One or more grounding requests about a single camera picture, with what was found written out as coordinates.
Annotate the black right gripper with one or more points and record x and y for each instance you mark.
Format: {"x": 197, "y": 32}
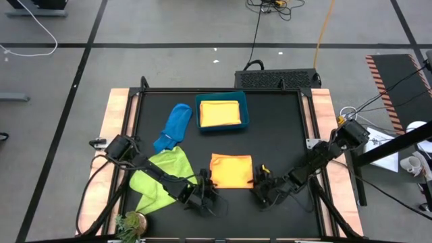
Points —
{"x": 275, "y": 184}

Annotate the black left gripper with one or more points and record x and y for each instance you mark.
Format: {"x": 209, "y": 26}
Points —
{"x": 199, "y": 192}

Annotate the orange microfiber towel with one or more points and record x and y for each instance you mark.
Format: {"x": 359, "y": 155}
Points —
{"x": 219, "y": 113}
{"x": 231, "y": 170}

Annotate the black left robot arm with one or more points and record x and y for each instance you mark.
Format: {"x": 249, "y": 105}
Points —
{"x": 152, "y": 172}

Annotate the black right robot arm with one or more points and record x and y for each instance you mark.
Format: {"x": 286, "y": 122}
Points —
{"x": 320, "y": 155}

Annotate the green microfiber towel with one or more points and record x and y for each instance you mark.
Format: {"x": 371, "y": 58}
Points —
{"x": 172, "y": 157}

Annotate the blue microfiber towel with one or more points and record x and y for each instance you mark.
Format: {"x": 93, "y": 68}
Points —
{"x": 175, "y": 125}

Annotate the yellow label tag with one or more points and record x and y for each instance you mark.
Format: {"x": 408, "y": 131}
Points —
{"x": 265, "y": 168}

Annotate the small potted plant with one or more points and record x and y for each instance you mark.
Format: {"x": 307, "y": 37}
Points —
{"x": 133, "y": 226}

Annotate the blue plastic bin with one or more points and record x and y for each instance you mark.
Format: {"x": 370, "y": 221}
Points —
{"x": 243, "y": 108}

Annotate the black perforated computer case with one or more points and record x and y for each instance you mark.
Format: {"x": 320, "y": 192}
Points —
{"x": 276, "y": 79}

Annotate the white paper sheet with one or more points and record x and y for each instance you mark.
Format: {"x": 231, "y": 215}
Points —
{"x": 381, "y": 148}

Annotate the plywood table board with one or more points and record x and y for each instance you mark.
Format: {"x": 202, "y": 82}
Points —
{"x": 116, "y": 104}

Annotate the white mug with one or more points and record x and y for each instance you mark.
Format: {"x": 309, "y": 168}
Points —
{"x": 410, "y": 165}

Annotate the white round object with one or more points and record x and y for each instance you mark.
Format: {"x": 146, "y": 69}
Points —
{"x": 416, "y": 125}

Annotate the black hazard-striped floor mat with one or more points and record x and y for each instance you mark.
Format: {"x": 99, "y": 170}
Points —
{"x": 395, "y": 84}

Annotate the grey table foot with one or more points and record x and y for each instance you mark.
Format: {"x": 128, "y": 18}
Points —
{"x": 13, "y": 97}

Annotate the grey table base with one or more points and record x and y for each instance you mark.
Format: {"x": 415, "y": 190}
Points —
{"x": 33, "y": 13}

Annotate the silver metal bracket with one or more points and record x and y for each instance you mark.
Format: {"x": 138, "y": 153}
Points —
{"x": 312, "y": 143}
{"x": 98, "y": 143}

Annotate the black metal table frame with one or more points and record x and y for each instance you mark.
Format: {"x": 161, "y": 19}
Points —
{"x": 219, "y": 89}

